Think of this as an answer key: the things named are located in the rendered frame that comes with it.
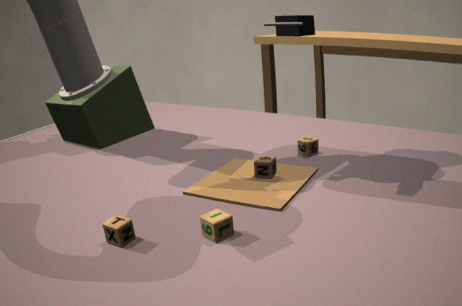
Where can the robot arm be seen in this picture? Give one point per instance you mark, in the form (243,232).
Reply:
(70,45)

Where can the tan letter block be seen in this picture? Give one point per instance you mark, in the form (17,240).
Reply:
(265,167)
(217,225)
(119,231)
(307,146)

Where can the tan flat mat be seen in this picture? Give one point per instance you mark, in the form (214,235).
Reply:
(235,183)

